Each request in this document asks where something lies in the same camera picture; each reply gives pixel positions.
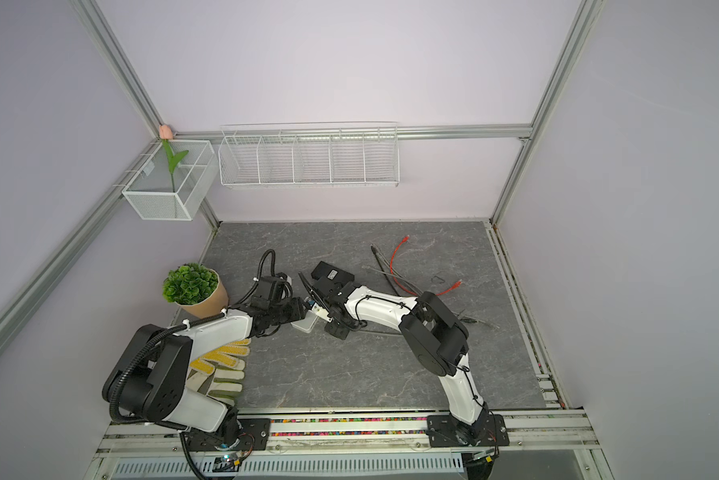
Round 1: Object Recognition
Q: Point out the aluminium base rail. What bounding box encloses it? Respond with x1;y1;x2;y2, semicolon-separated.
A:
94;409;601;460

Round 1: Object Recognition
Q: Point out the yellow white work glove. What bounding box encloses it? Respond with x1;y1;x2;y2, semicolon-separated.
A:
186;339;251;406

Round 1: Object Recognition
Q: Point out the pink tulip artificial flower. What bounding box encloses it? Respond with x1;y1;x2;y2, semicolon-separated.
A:
159;125;189;192

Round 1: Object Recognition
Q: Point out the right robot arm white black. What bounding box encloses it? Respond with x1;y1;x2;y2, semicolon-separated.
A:
299;267;509;449

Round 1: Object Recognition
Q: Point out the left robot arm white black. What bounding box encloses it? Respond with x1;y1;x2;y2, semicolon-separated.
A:
102;273;307;448

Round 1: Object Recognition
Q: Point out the red ethernet cable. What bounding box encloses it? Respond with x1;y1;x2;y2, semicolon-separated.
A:
387;235;463;298

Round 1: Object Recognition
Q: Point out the black cable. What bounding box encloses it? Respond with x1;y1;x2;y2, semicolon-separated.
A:
368;242;397;277

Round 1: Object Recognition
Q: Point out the white wire wall shelf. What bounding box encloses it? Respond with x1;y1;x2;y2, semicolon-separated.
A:
218;122;401;188

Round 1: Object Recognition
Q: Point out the black network switch box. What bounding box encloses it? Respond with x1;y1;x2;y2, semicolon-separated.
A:
311;261;356;288

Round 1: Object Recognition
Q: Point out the white mesh wall basket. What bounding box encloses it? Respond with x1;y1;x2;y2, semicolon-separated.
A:
123;140;220;221

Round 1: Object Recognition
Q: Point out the green potted plant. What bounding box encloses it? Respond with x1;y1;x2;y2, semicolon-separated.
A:
163;263;229;318

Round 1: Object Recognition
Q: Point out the white network switch box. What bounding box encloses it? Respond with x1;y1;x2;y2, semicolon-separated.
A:
291;311;320;334

